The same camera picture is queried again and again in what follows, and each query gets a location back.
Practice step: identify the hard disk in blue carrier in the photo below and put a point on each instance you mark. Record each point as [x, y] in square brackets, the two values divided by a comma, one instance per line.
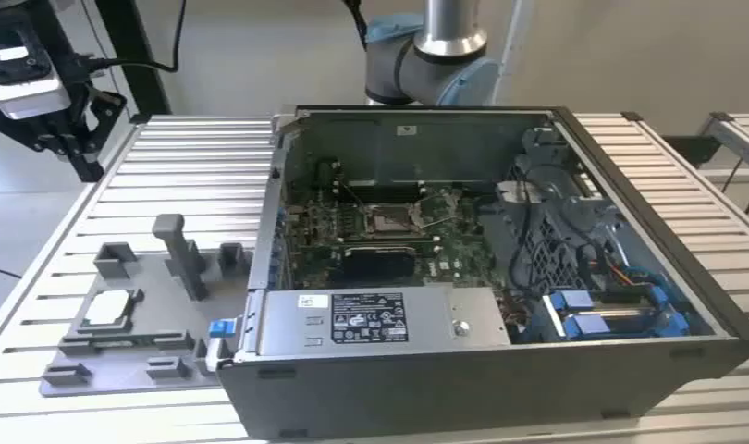
[219, 329]

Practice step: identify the silver CPU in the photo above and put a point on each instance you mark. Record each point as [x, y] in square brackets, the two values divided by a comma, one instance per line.
[106, 307]

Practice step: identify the black box under table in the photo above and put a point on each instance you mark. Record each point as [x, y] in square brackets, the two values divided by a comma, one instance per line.
[687, 149]

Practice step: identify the green motherboard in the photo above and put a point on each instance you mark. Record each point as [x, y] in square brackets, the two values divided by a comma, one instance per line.
[324, 231]

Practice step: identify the blue-grey disk bay cage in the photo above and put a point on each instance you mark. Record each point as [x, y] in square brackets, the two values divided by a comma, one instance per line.
[552, 240]

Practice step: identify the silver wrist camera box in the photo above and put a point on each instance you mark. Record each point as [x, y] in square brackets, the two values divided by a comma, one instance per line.
[25, 92]

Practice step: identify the grey parts rack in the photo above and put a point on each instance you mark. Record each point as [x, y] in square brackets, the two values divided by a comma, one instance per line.
[157, 333]

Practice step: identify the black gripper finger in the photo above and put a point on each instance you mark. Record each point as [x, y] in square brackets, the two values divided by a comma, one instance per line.
[16, 131]
[105, 108]

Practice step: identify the green RAM stick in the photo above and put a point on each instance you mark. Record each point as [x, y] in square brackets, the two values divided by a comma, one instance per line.
[124, 343]

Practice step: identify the black open PC case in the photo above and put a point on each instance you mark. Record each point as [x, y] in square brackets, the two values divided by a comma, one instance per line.
[472, 393]

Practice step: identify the black metal frame post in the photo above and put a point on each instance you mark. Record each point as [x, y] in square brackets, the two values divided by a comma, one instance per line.
[80, 152]
[141, 69]

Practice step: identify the metal slat side table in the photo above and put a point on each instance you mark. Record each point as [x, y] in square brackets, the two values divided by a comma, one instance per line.
[741, 134]

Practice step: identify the blue disk carrier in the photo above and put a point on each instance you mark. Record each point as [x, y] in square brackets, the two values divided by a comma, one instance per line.
[574, 299]
[586, 327]

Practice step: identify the silver power supply unit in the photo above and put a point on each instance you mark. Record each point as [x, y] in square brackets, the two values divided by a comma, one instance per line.
[287, 319]

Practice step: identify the thin metal locking lever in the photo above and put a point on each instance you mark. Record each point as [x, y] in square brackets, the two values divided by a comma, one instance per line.
[355, 194]

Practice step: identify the black power supply label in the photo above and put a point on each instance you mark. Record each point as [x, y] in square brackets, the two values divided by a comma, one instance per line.
[367, 316]

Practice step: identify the CPU socket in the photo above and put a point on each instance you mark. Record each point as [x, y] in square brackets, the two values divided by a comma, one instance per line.
[391, 221]

